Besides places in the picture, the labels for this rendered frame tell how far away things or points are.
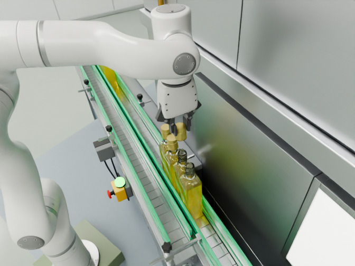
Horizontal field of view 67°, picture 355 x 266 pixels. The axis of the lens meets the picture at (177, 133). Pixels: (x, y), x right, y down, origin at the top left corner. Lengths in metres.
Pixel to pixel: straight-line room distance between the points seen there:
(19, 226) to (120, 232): 0.58
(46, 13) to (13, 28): 5.91
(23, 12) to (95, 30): 5.93
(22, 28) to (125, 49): 0.19
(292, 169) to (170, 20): 0.39
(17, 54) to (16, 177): 0.34
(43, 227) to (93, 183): 0.72
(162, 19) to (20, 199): 0.60
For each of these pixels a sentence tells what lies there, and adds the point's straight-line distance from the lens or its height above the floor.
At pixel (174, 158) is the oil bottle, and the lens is 0.89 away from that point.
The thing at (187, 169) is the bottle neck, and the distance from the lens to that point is 0.79.
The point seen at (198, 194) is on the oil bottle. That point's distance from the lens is 0.87.
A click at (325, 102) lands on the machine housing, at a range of 0.53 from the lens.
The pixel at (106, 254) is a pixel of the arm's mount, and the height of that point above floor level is 0.82.
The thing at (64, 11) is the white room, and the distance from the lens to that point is 6.53.
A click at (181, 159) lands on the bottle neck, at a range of 0.83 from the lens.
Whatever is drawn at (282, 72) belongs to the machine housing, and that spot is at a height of 1.63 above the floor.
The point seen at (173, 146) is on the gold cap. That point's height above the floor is 1.31.
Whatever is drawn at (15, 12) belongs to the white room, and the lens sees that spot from 6.50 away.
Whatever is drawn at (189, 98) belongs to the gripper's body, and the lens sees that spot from 0.68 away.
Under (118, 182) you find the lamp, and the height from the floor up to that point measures 1.02.
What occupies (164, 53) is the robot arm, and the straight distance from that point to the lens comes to 0.51.
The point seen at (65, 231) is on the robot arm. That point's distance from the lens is 1.05.
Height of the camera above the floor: 1.91
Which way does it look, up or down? 42 degrees down
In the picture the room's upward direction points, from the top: 5 degrees counter-clockwise
